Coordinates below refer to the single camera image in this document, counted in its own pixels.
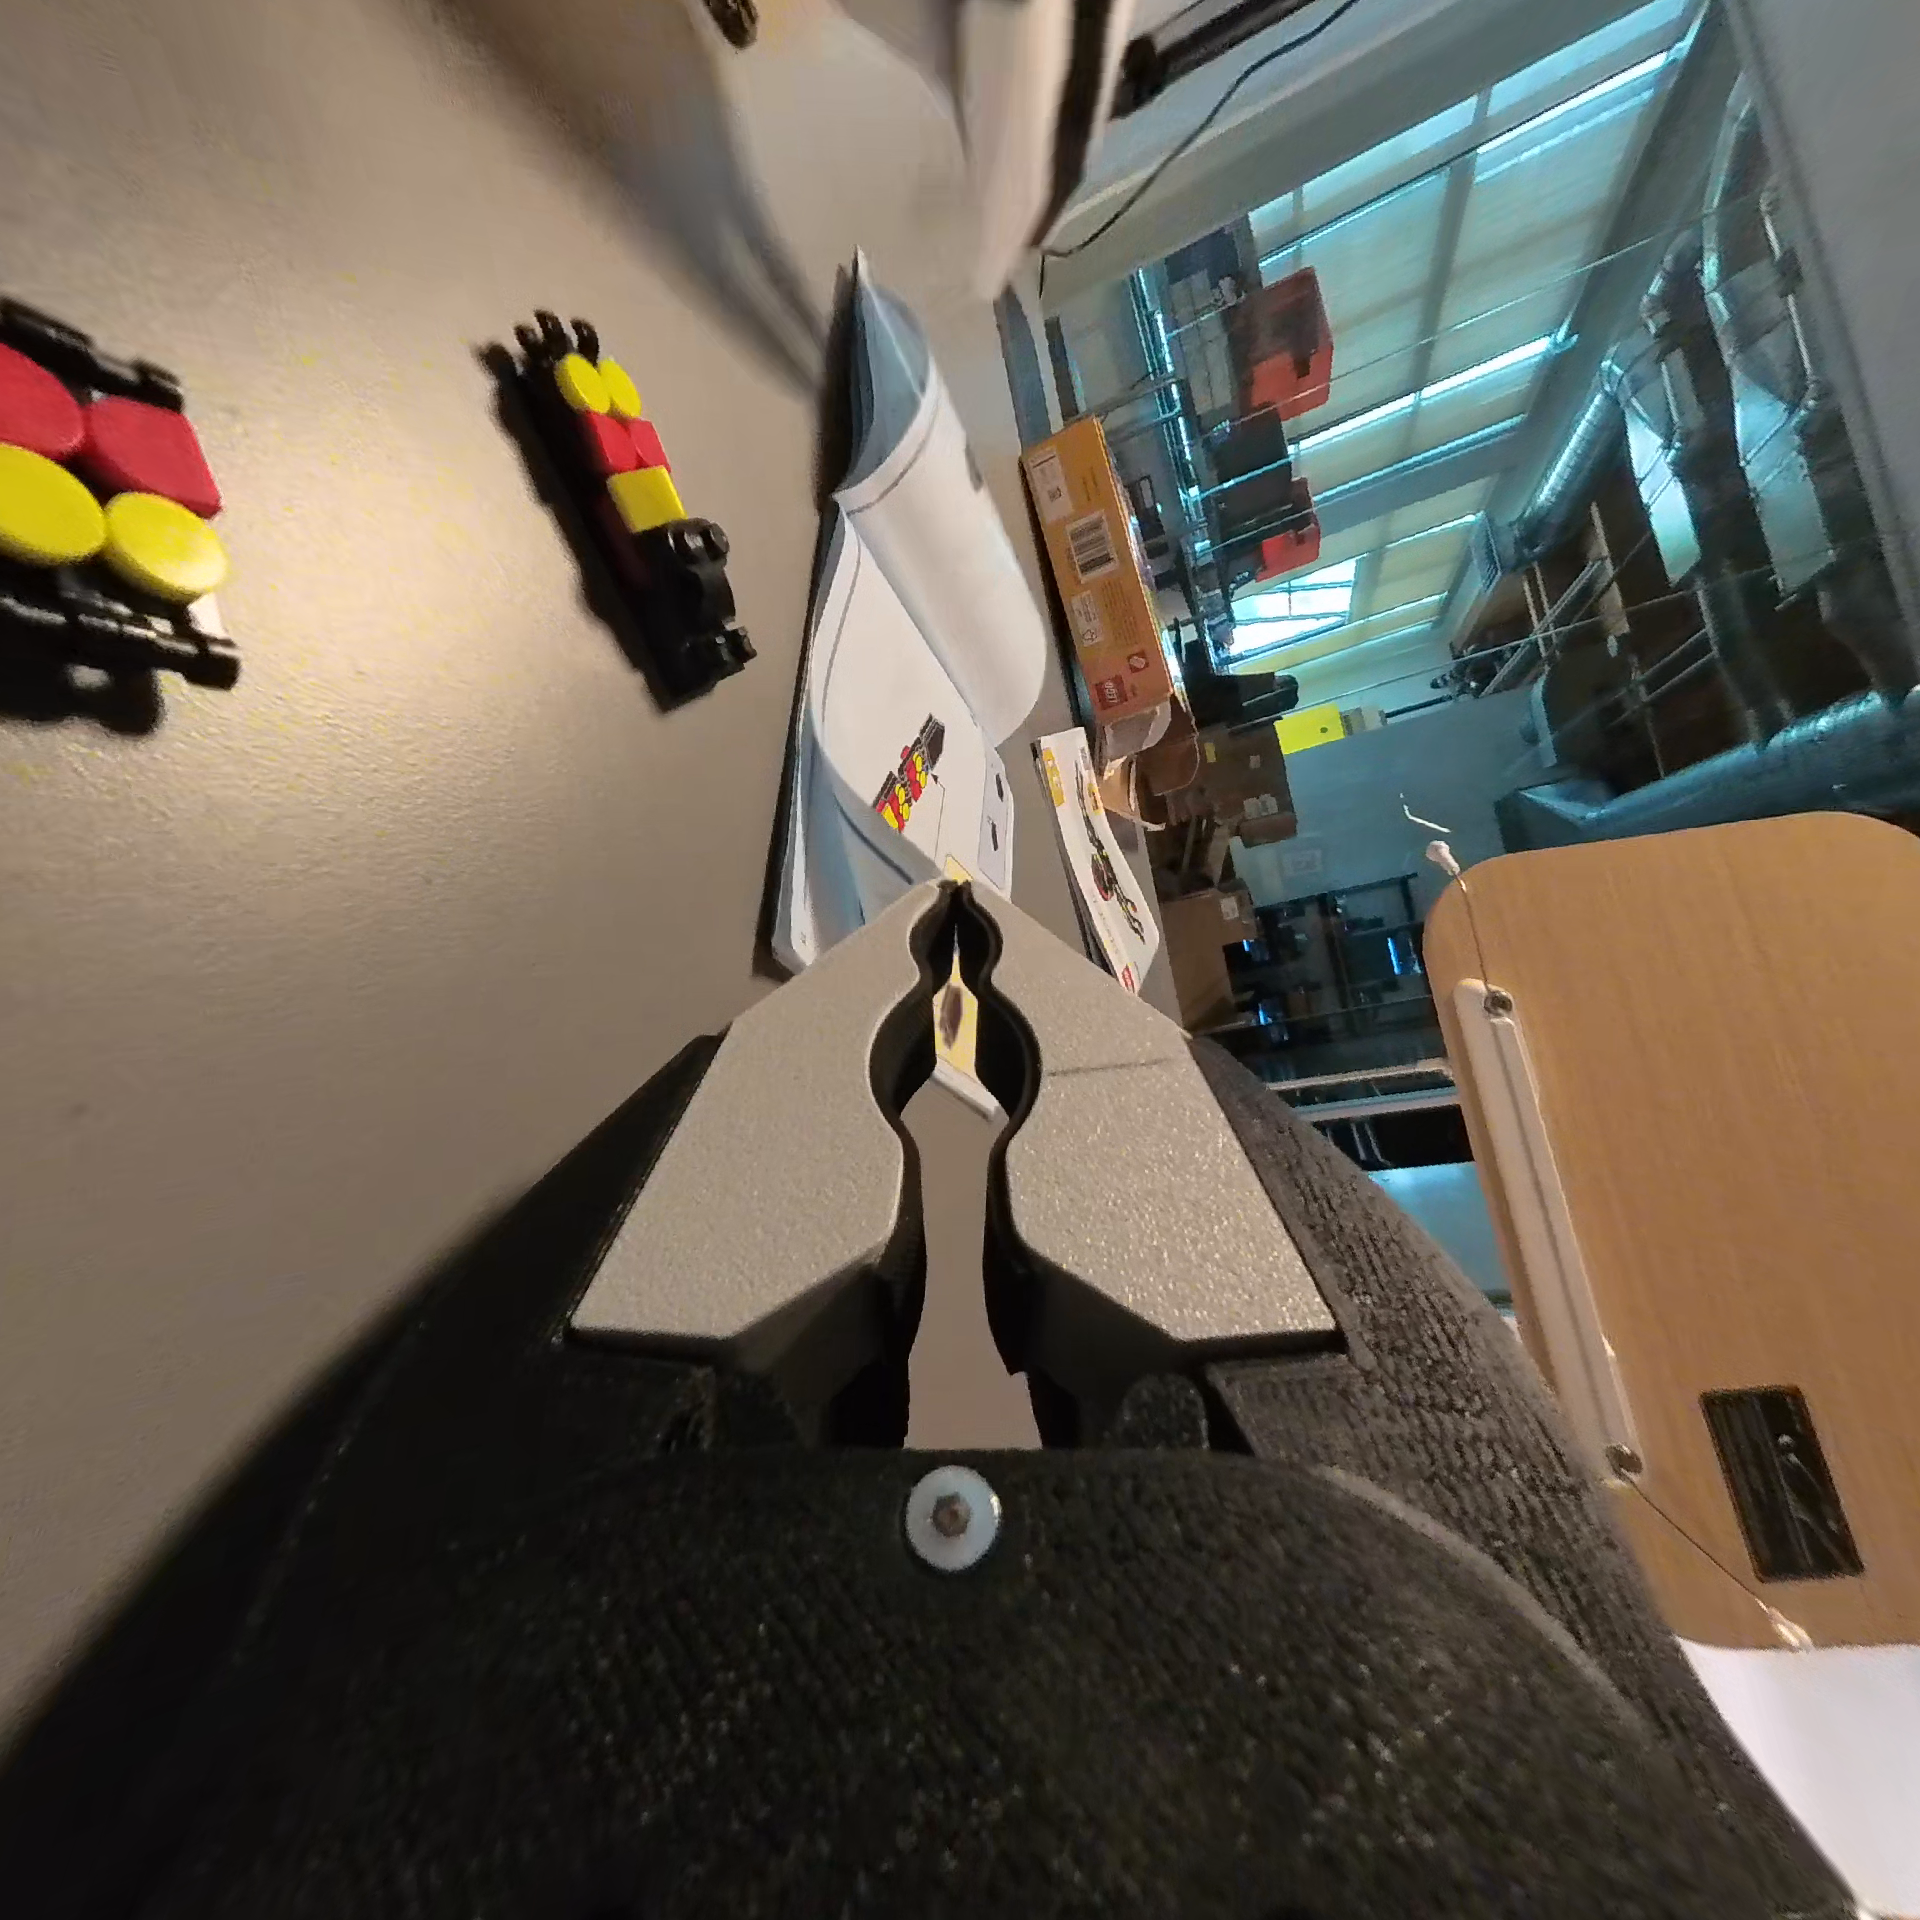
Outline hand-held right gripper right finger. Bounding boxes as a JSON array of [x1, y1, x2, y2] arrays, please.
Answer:
[[966, 884, 1342, 1341]]

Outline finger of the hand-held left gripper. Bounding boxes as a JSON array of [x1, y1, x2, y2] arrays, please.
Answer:
[[838, 0, 1144, 297]]

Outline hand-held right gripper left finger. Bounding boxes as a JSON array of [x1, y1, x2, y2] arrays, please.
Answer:
[[573, 879, 962, 1345]]

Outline white lego instruction booklet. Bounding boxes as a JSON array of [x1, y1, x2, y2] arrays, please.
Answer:
[[769, 247, 1052, 1125]]

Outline white lego leaflet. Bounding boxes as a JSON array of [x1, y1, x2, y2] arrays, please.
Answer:
[[1036, 727, 1168, 994]]

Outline orange lego box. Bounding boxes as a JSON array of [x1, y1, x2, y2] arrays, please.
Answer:
[[1020, 415, 1182, 732]]

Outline black lego assembly yellow tile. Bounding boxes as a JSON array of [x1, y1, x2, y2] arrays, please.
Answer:
[[480, 311, 758, 714]]

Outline brown cardboard box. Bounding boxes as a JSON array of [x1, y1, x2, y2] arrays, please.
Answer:
[[1162, 884, 1264, 1025]]

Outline red storage crate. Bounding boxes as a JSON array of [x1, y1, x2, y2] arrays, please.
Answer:
[[1232, 267, 1338, 426], [1249, 477, 1325, 586]]

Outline open cardboard box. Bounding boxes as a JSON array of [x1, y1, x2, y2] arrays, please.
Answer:
[[1100, 702, 1297, 846]]

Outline light wooden panel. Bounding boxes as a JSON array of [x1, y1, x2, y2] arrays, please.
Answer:
[[1419, 810, 1920, 1655]]

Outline silver ventilation ducts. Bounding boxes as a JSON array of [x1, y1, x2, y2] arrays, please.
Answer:
[[1500, 75, 1920, 847]]

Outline white panel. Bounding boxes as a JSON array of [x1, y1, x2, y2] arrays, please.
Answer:
[[1670, 1634, 1920, 1920]]

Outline black pad with coloured discs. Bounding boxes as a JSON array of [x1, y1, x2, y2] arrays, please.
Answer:
[[0, 297, 242, 703]]

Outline black cable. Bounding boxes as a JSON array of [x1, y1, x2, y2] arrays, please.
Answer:
[[1036, 0, 1360, 302]]

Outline white bar handle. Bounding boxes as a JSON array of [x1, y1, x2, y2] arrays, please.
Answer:
[[1432, 978, 1648, 1491]]

